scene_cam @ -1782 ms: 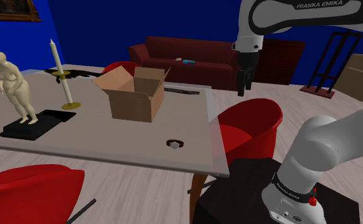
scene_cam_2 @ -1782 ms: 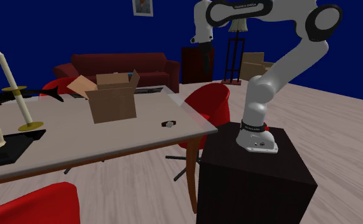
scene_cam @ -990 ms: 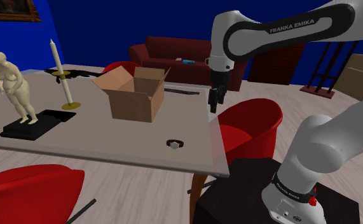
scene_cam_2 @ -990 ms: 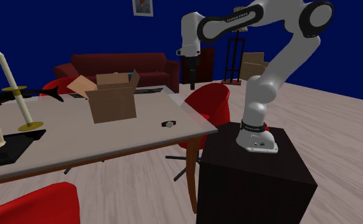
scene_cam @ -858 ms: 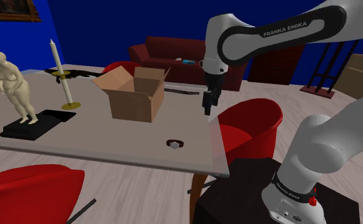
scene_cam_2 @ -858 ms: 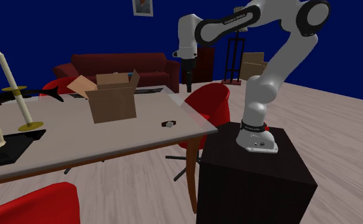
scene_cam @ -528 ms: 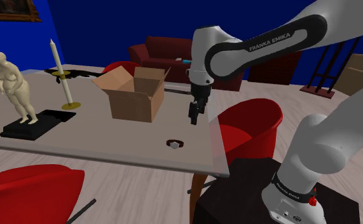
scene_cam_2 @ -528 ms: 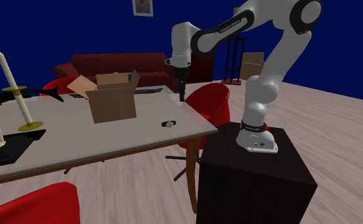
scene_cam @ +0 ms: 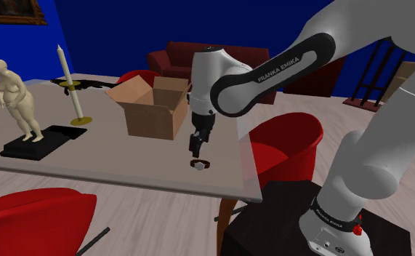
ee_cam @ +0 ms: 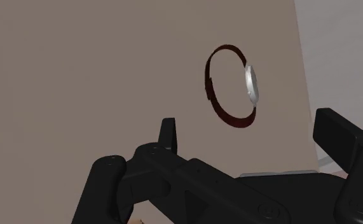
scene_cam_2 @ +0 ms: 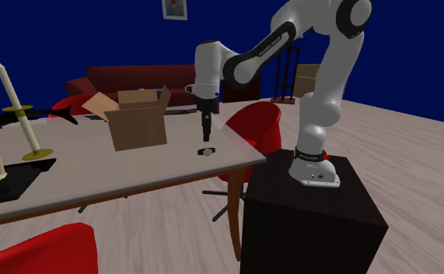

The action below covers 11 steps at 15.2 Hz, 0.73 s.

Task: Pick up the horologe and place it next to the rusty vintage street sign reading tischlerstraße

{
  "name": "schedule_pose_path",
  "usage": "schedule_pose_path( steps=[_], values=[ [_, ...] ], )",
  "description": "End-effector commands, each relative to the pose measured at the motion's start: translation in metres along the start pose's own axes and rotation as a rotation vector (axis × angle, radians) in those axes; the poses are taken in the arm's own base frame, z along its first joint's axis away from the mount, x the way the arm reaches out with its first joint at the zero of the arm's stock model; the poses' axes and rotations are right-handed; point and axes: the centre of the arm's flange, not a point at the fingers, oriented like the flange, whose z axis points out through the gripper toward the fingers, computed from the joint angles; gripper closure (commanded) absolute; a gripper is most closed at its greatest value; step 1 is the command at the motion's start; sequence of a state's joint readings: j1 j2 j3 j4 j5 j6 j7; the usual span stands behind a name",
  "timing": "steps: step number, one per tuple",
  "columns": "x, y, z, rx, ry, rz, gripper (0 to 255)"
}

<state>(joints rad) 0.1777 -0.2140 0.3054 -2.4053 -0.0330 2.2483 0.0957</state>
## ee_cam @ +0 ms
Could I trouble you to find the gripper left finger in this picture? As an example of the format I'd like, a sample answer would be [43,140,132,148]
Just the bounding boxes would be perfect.
[71,117,292,224]

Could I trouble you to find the dark red strap wristwatch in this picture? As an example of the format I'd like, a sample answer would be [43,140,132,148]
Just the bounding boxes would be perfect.
[203,44,260,129]

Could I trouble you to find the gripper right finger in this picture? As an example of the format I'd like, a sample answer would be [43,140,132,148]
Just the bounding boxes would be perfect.
[312,107,363,224]

